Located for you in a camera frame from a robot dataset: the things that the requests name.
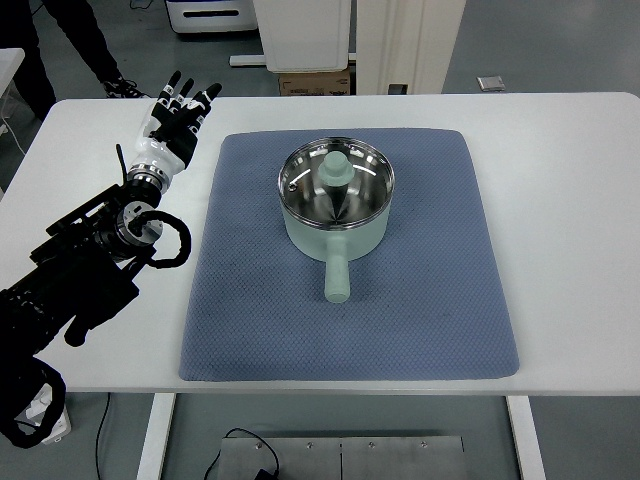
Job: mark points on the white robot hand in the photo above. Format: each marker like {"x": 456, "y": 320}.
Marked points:
{"x": 159, "y": 160}

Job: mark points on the green pot with handle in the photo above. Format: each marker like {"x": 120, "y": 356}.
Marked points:
{"x": 336, "y": 235}

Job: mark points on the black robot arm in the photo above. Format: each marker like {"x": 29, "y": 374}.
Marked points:
{"x": 84, "y": 274}

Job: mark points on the white appliance on floor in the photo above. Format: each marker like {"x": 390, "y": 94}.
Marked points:
{"x": 196, "y": 17}

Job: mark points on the cardboard box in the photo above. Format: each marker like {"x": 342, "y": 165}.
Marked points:
{"x": 336, "y": 83}

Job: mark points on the person in dark clothes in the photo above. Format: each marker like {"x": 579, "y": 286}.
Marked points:
{"x": 79, "y": 29}

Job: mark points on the white cabinet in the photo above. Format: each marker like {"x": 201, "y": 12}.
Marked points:
{"x": 301, "y": 36}

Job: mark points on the glass lid green knob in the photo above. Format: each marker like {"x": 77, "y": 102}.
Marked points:
{"x": 336, "y": 183}

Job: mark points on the small grey floor object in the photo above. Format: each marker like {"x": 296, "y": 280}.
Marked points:
{"x": 491, "y": 83}

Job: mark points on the blue textured mat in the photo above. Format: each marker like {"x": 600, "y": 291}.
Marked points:
{"x": 425, "y": 304}

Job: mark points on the white power strip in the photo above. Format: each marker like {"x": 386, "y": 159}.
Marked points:
{"x": 47, "y": 412}

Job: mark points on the metal base plate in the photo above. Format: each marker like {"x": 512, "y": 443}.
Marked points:
{"x": 404, "y": 457}

